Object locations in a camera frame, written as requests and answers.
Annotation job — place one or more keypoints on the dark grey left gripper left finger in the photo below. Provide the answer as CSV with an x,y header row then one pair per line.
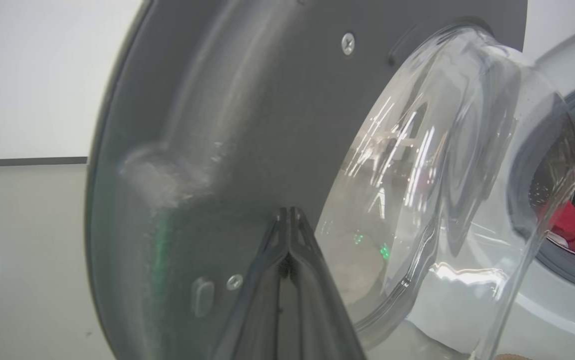
x,y
257,310

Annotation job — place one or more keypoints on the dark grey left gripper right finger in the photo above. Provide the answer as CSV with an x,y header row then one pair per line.
x,y
322,320

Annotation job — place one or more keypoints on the grey washing machine door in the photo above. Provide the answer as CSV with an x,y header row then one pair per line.
x,y
217,100

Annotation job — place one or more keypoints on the cream laundry basket brown rim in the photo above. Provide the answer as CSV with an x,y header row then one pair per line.
x,y
512,357

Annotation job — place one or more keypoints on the white front-load washing machine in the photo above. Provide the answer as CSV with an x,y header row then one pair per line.
x,y
557,325

